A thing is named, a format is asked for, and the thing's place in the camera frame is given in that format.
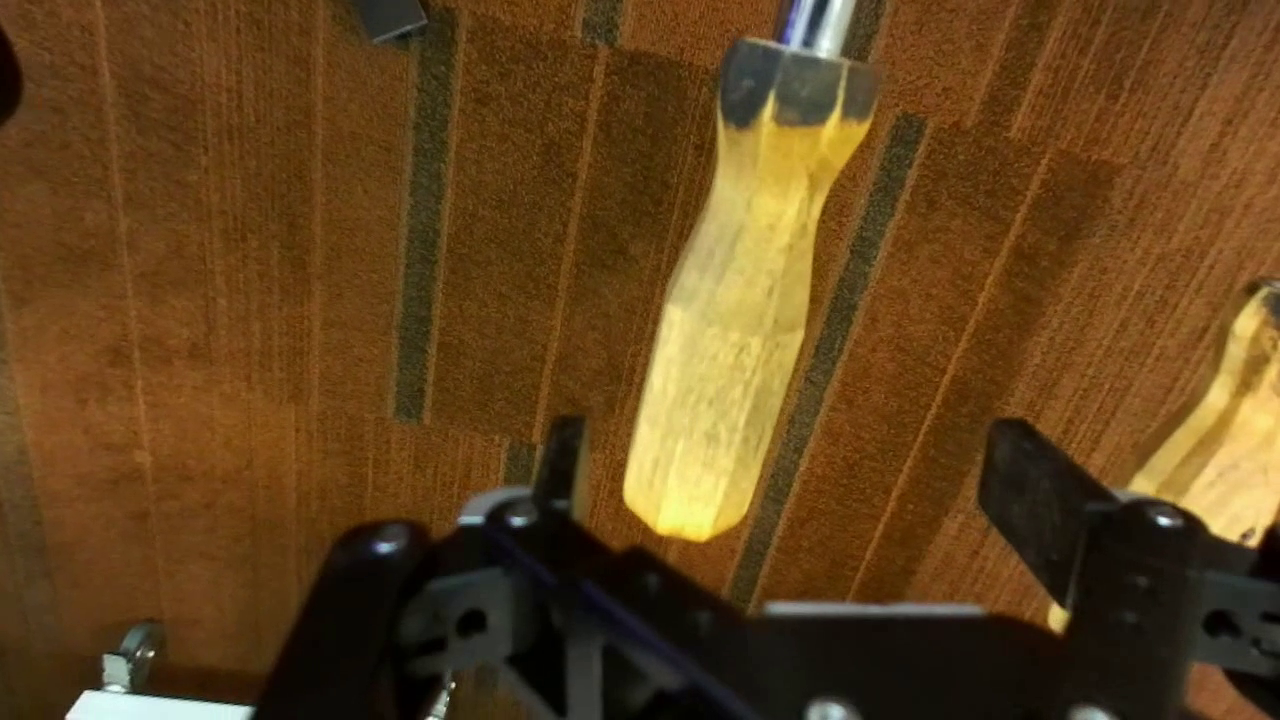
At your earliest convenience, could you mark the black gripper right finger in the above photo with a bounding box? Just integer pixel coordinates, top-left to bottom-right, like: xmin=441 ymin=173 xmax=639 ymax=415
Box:
xmin=977 ymin=415 xmax=1122 ymax=603

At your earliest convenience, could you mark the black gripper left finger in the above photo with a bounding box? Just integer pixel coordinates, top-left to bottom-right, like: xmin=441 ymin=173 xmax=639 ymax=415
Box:
xmin=531 ymin=415 xmax=589 ymax=511

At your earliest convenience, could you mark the wooden rod handle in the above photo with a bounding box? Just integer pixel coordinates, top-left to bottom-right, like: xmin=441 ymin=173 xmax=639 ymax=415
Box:
xmin=1043 ymin=274 xmax=1280 ymax=637
xmin=626 ymin=37 xmax=877 ymax=539

